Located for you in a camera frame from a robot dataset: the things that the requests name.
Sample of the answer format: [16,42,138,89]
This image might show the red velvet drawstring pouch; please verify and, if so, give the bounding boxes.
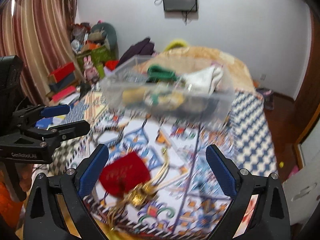
[99,151,151,198]

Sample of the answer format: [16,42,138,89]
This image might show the green knitted glove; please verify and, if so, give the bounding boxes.
[147,64,178,82]

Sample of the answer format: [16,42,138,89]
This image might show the white drawstring pouch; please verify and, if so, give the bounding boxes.
[181,64,223,95]

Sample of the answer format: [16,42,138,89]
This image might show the yellow soft item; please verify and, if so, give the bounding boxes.
[122,87,146,105]

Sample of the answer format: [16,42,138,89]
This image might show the orange sleeve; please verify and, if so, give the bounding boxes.
[1,164,33,231]

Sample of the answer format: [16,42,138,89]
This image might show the red gift box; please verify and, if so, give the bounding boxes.
[48,62,75,83]

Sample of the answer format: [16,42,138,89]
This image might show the pink bunny plush toy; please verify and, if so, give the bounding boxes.
[84,55,99,83]

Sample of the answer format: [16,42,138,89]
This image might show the patterned colourful tablecloth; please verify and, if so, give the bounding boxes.
[36,91,277,239]

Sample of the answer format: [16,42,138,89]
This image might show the striped pink curtain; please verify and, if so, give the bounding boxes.
[1,0,77,105]

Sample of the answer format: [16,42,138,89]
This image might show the grey green plush toy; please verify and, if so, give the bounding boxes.
[88,21,117,50]

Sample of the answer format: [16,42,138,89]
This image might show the floral fabric scrunchie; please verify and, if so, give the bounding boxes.
[143,86,185,111]

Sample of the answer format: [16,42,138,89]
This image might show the dark purple garment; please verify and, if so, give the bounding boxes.
[116,37,155,68]

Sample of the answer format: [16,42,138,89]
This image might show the clear plastic storage bin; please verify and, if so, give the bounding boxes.
[100,55,235,128]

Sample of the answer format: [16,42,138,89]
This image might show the peach fleece blanket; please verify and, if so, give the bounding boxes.
[133,47,255,94]

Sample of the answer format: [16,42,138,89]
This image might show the yellow hat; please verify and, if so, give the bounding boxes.
[164,38,189,51]

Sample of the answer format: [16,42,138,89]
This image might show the black white braided bracelet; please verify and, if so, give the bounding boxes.
[89,125,126,151]

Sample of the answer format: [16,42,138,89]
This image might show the brown wooden door frame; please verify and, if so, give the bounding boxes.
[292,12,319,169]

